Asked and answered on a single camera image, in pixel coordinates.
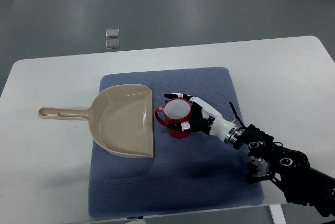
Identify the white table leg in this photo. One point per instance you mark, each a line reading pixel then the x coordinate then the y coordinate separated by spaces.
pixel 277 214

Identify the beige plastic dustpan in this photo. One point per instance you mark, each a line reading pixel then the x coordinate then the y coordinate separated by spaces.
pixel 120 120

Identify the grey floor plate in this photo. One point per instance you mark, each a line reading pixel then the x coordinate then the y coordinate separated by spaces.
pixel 112 33
pixel 112 44

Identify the lower grey floor plate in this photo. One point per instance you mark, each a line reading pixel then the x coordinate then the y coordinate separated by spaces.
pixel 112 44

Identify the upper grey floor plate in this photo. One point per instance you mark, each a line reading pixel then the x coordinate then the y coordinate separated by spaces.
pixel 112 33

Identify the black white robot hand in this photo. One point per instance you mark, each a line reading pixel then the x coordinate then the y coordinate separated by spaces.
pixel 204 118

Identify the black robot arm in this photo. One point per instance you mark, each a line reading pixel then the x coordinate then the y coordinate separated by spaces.
pixel 289 170

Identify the blue textured mat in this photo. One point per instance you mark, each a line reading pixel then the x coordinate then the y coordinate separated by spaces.
pixel 194 173

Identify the red mug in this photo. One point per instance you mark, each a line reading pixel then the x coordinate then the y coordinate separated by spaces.
pixel 174 111

